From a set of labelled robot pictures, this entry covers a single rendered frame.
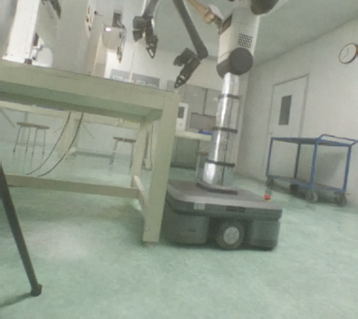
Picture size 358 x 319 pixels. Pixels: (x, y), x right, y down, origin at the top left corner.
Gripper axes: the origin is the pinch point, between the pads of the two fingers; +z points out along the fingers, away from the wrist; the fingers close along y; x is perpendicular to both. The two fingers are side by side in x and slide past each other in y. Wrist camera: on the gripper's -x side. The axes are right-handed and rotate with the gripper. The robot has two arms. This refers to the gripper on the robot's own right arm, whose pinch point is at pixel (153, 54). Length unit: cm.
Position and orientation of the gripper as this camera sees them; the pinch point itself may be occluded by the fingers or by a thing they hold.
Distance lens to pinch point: 149.5
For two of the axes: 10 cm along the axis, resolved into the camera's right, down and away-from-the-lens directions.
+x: 9.9, -1.1, 1.2
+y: 1.2, -0.1, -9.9
